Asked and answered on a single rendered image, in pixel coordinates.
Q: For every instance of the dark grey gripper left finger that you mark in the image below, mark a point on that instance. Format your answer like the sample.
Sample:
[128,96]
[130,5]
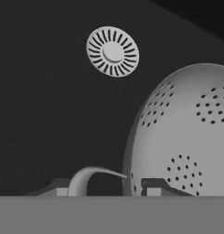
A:
[59,189]

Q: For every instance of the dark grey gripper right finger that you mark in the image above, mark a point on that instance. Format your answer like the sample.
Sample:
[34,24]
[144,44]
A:
[153,187]

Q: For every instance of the white round sink drain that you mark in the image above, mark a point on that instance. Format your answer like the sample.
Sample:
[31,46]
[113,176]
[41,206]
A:
[112,51]

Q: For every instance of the grey perforated colander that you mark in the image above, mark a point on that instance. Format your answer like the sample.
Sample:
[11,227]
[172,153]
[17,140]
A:
[183,134]

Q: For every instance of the dark grey sink basin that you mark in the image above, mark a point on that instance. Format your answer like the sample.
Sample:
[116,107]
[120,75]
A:
[49,109]

